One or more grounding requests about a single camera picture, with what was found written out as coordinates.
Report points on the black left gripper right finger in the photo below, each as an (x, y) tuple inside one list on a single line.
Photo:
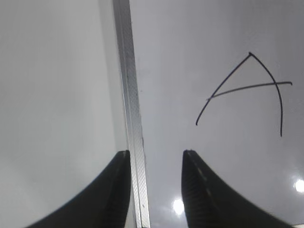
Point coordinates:
[(210, 203)]

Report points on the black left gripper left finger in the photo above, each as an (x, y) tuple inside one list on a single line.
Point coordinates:
[(103, 203)]

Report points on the white board with aluminium frame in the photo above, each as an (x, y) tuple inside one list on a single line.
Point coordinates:
[(224, 78)]

